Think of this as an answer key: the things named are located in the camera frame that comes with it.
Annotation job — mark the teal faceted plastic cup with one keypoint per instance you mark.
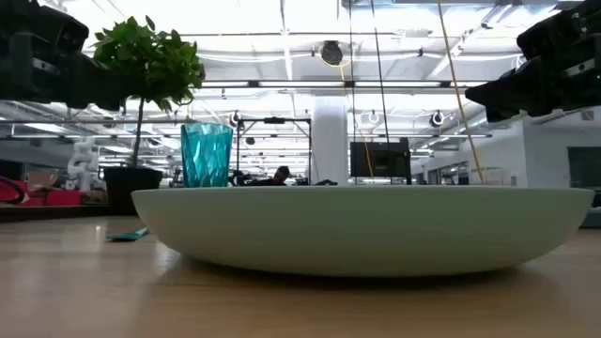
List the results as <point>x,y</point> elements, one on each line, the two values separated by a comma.
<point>206,155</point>

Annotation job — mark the black monitor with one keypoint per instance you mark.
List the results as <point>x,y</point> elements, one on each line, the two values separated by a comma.
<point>380,159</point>

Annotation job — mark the black metal frame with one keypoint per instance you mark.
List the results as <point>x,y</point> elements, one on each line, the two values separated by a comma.
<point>274,121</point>

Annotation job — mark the green leafy potted tree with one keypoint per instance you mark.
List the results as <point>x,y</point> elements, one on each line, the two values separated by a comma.
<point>150,61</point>

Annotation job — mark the white pillar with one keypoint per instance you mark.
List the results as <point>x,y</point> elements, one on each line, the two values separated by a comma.
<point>330,141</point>

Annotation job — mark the person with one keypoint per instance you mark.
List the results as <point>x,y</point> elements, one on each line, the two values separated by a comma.
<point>277,177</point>

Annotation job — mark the cardboard box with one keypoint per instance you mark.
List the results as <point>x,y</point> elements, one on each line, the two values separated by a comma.
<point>42,179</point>

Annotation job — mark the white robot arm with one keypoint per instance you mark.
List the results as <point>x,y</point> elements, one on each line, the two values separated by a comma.
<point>83,162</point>

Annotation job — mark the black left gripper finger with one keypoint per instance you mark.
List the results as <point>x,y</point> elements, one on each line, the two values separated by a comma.
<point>101,87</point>

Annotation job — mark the black plant pot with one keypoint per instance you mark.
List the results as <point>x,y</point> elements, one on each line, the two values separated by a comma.
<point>127,188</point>

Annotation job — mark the red bin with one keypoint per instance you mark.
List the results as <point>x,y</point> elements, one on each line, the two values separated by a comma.
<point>51,197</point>

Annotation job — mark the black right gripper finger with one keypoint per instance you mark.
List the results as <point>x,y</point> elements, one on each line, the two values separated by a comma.
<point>516,94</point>

